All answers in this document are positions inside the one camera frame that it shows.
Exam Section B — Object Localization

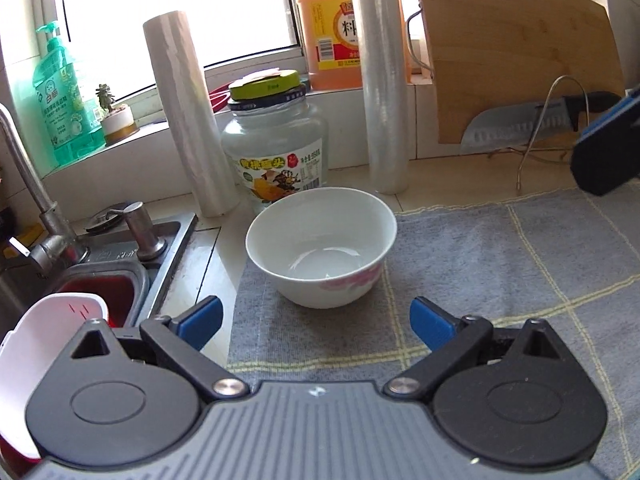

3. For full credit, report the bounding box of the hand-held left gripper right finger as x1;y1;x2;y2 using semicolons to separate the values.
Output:
384;297;571;403

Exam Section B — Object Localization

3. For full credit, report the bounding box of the bamboo cutting board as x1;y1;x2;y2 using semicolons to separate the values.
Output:
406;0;626;146

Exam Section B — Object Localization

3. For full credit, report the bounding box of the metal sink knob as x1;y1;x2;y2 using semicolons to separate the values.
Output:
123;201;168;262

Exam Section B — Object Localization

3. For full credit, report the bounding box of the grey and teal checked towel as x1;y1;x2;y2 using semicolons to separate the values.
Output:
227;187;640;480

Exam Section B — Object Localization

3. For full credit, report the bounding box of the metal sink strainer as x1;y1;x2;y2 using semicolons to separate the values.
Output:
85;204;132;233

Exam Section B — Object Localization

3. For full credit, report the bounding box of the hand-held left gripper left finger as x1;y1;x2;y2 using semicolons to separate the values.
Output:
70;296;249;403

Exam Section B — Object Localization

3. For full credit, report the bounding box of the white pink-flower bowl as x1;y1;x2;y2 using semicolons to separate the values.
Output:
245;186;398;309

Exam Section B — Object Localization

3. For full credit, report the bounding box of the metal faucet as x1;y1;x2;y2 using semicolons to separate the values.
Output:
0;105;88;273

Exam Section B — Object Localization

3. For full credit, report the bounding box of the short plastic wrap roll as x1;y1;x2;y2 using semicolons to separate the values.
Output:
143;10;238;218

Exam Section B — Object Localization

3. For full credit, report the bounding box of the red basin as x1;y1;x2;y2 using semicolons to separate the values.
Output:
0;270;151;466

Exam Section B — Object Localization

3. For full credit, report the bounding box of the red plastic lid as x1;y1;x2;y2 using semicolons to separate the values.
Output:
207;85;236;113

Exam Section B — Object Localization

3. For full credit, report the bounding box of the orange liquid jug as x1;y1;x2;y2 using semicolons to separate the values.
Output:
295;0;413;92

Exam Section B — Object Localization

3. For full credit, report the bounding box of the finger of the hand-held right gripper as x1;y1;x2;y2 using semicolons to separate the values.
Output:
570;90;640;196

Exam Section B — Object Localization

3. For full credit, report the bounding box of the black-handled kitchen knife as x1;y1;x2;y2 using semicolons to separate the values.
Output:
459;91;621;153

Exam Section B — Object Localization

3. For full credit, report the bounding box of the green dish soap bottle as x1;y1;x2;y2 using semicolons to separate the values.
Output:
32;22;106;168

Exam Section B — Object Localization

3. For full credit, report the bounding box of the tall plastic wrap roll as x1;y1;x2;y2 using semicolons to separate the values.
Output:
350;0;412;195

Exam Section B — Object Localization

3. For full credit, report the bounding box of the small potted plant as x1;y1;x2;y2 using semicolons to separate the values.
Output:
95;83;141;147

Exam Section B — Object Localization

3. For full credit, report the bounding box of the metal wire rack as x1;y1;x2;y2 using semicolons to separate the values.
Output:
490;75;591;196

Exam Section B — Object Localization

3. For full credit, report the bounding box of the white plastic basket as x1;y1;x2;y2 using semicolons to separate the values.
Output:
0;295;108;461

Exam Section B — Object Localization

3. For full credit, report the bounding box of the window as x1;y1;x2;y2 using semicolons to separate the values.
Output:
55;0;311;96

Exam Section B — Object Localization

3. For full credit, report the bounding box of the steel sink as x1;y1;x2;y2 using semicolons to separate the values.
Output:
0;212;198;341

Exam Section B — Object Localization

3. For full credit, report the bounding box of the glass jar with green lid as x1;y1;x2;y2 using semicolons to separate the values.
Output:
221;69;329;211

